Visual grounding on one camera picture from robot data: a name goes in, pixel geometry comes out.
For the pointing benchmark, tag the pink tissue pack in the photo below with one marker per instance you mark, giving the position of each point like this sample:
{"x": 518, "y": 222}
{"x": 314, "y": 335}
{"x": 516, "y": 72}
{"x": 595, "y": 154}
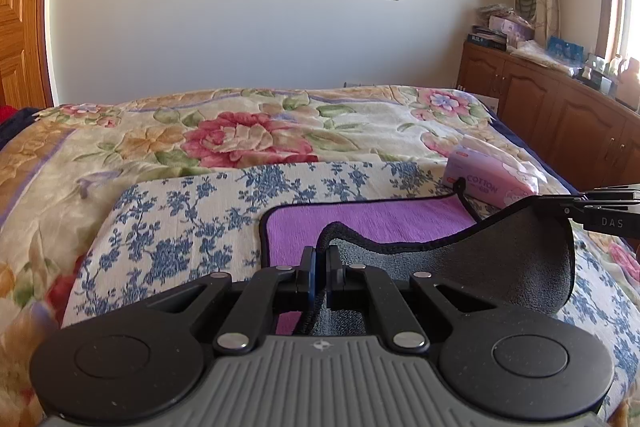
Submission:
{"x": 487, "y": 177}

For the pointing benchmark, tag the group of small bottles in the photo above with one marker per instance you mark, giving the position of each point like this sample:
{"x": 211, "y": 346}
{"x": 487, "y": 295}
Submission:
{"x": 607, "y": 74}

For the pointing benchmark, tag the wooden cabinet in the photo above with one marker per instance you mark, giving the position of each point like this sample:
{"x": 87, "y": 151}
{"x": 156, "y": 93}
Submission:
{"x": 545, "y": 107}

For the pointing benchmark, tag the blue picture box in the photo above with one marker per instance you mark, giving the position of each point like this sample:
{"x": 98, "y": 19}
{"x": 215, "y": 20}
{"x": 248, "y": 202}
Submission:
{"x": 566, "y": 49}

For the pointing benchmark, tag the dark blue cloth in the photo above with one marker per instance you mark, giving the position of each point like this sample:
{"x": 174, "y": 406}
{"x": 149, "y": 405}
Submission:
{"x": 20, "y": 119}

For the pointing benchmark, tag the floral bed blanket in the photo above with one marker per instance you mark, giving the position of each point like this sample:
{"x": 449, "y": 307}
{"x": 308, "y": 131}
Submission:
{"x": 225, "y": 132}

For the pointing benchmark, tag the wooden door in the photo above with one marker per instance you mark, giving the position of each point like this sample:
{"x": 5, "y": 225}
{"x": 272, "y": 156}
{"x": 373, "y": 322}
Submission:
{"x": 22, "y": 7}

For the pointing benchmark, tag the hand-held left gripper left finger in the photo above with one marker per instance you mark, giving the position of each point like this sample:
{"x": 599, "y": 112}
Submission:
{"x": 309, "y": 277}

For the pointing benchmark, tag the green round fan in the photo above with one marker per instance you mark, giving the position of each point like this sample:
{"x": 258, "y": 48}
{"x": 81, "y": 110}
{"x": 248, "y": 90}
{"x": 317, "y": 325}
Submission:
{"x": 526, "y": 6}

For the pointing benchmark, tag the purple and grey towel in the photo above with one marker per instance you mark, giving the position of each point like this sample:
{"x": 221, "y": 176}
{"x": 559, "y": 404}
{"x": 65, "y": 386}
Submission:
{"x": 380, "y": 219}

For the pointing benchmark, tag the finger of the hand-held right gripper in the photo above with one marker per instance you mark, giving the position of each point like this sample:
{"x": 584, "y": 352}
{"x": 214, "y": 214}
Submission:
{"x": 560, "y": 207}

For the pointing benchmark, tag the pile of boxes and packets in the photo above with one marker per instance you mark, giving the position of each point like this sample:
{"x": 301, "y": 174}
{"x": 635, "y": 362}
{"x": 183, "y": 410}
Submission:
{"x": 500, "y": 29}

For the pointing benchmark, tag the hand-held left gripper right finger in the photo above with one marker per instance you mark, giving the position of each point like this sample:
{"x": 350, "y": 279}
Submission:
{"x": 333, "y": 277}

